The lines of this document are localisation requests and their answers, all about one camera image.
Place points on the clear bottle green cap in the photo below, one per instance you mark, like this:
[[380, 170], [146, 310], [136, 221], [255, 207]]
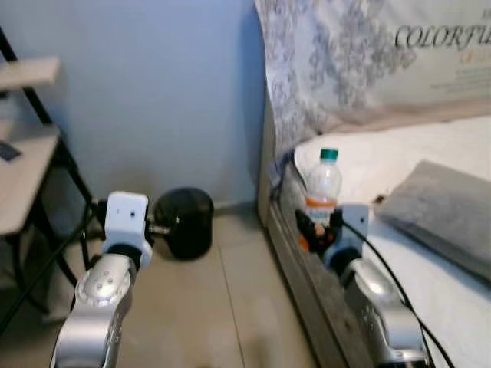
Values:
[[324, 184]]

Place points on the grey pillow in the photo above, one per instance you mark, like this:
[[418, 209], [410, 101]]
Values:
[[437, 207]]

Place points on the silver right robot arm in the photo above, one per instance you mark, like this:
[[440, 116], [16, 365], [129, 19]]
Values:
[[383, 314]]

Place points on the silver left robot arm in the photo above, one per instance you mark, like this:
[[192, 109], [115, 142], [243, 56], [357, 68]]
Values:
[[96, 307]]

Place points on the black waste bin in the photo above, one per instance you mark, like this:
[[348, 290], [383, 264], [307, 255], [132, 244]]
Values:
[[188, 222]]

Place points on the white mattress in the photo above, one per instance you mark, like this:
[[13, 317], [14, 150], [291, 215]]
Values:
[[460, 314]]

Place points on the small dark flat object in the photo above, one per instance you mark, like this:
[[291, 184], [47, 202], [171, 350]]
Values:
[[8, 151]]

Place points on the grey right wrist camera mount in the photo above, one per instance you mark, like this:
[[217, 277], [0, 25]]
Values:
[[354, 222]]

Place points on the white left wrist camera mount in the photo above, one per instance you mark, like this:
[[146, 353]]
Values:
[[126, 218]]

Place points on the grey bed frame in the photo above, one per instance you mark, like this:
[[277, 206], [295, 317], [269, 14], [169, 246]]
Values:
[[307, 284]]

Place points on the wooden shelf black frame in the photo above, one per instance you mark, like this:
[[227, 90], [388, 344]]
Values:
[[23, 184]]

